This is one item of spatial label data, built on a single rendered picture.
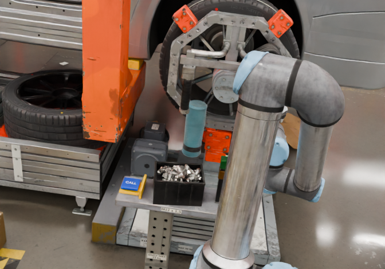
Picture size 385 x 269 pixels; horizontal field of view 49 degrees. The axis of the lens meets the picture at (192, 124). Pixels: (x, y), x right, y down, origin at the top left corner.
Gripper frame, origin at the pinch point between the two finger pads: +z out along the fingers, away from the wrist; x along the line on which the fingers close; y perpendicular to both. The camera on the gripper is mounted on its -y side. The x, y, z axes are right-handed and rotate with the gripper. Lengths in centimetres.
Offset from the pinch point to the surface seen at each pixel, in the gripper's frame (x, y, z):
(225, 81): -18.6, -5.4, 4.0
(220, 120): -17.3, 21.2, 19.9
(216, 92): -21.4, 0.2, 4.0
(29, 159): -108, 52, 11
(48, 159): -99, 51, 11
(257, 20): -8.7, -28.4, 18.3
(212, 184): -16, 61, 23
